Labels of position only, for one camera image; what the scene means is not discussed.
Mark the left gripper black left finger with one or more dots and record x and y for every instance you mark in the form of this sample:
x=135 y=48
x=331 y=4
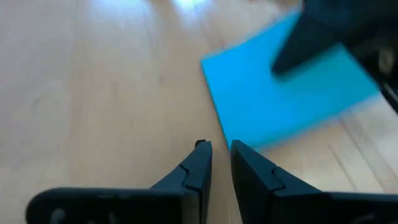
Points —
x=192 y=177

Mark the blue sticky note pad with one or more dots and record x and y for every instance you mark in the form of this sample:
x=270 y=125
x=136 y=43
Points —
x=264 y=102

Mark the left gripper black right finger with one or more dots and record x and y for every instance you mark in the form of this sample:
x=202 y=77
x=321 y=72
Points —
x=258 y=186

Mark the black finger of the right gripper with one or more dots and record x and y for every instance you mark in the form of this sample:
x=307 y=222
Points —
x=301 y=43

